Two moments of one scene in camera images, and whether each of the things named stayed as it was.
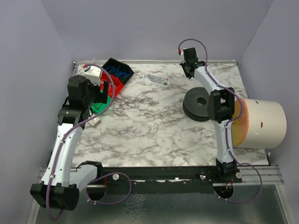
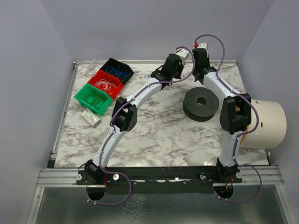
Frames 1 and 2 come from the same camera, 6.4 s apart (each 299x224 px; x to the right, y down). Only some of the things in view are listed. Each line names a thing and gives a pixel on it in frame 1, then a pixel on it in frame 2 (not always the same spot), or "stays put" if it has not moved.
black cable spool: x=195 y=104 stays put
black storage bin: x=122 y=70 stays put
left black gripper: x=104 y=91 → x=175 y=62
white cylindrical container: x=262 y=124 stays put
